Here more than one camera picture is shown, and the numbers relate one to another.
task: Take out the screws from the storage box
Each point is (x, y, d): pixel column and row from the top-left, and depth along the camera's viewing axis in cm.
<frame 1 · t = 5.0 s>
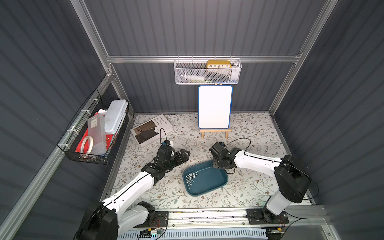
left hand: (186, 156, 82), fingers open
right hand: (218, 162, 89), fingers open
teal plastic tray: (202, 177, 89), on the table
blue framed whiteboard: (215, 105, 95), point 24 cm above the table
small wooden easel: (217, 130, 104), point 6 cm above the table
interior design trends magazine: (145, 132, 106), point 4 cm above the table

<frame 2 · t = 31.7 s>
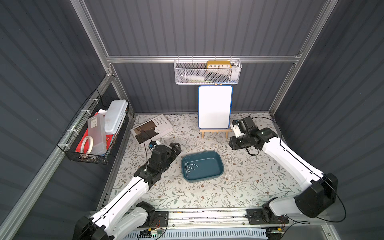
left hand: (177, 149, 79), fingers open
right hand: (235, 142, 81), fingers open
teal plastic tray: (201, 166, 93), on the table
the other named things where they were.

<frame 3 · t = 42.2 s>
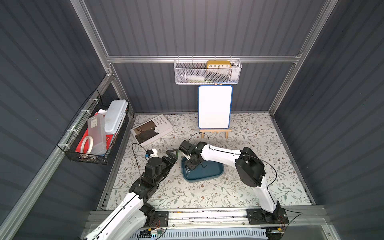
left hand: (175, 155, 77), fingers open
right hand: (194, 161, 92), fingers open
the named things where they were.

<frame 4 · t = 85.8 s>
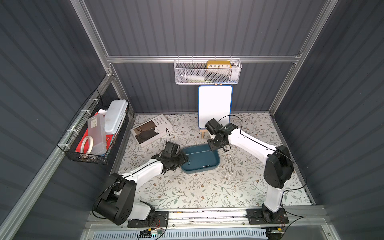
left hand: (186, 160, 88), fingers open
right hand: (217, 143, 88), fingers closed
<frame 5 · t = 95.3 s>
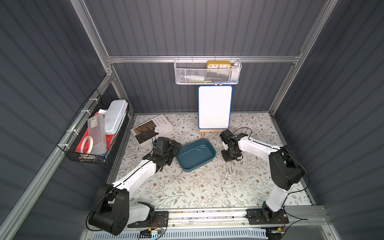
left hand: (179, 149, 87), fingers open
right hand: (230, 156, 92), fingers closed
teal plastic tray: (191, 154, 98), on the table
the other named things where they were.

